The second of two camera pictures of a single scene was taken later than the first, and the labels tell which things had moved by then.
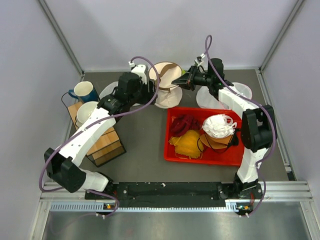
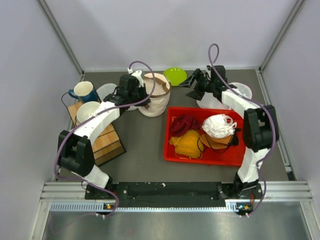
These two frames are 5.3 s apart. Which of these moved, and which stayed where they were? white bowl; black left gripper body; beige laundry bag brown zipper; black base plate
Moved: beige laundry bag brown zipper
Stayed: white bowl; black base plate; black left gripper body
